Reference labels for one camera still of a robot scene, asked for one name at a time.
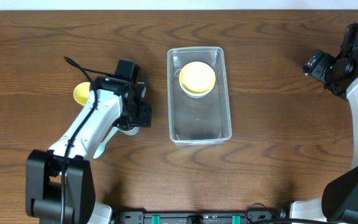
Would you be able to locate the grey plastic cup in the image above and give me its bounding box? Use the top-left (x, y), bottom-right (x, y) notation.
top-left (118, 127), bottom-right (140, 136)

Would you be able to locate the yellow plastic cup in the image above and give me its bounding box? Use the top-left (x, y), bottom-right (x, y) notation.
top-left (73, 82), bottom-right (90, 106)

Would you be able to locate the yellow plastic bowl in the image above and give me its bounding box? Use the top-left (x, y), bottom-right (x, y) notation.
top-left (179, 62), bottom-right (216, 93)

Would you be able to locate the mint green plastic spoon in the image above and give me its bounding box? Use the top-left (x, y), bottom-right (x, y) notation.
top-left (93, 127), bottom-right (118, 159)

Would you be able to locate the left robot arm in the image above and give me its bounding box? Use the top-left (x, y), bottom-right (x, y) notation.
top-left (25, 76), bottom-right (151, 223)

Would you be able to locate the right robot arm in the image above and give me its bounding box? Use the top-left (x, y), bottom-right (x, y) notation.
top-left (287, 23), bottom-right (358, 223)

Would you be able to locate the clear plastic container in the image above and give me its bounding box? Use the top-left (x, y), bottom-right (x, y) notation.
top-left (167, 47), bottom-right (232, 146)

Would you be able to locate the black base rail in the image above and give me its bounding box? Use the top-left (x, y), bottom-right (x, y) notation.
top-left (110, 208), bottom-right (276, 224)

